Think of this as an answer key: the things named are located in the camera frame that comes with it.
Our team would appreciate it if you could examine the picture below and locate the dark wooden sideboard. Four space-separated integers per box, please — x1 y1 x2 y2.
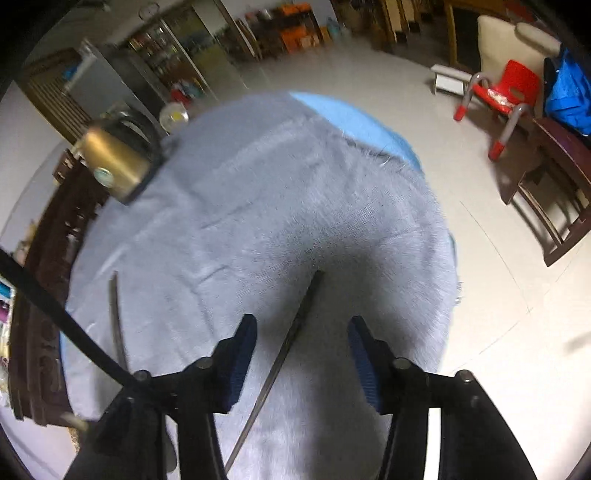
8 151 108 427

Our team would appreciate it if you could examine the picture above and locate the grey table cloth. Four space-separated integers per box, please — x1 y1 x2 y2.
66 93 460 479

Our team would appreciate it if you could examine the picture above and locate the blue bag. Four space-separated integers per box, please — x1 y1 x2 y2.
543 46 590 137

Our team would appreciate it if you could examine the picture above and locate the red plastic child chair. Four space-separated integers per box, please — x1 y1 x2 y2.
454 60 542 162

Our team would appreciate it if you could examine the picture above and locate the gold electric kettle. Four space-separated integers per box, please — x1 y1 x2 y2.
78 107 164 204

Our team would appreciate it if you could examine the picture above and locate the blue round table cover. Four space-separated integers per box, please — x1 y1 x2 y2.
290 91 424 174

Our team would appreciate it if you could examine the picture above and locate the dark wooden chair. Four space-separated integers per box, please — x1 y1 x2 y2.
501 117 590 267

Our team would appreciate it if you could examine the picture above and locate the small white fan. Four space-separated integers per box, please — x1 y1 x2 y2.
158 102 189 134

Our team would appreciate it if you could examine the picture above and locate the small white step stool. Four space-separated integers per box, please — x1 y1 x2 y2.
431 64 472 97

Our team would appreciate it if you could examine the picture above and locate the black cable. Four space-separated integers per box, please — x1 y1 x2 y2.
0 248 139 388

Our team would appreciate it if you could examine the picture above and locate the dark chopstick on cloth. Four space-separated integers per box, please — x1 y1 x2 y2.
108 271 129 372

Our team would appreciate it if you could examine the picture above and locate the grey refrigerator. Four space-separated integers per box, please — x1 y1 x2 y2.
62 38 170 126

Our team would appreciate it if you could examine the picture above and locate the dark chopstick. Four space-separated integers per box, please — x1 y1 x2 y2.
108 271 129 372
224 270 325 474

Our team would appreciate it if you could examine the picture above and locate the beige sofa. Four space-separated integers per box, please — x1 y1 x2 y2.
477 15 561 117

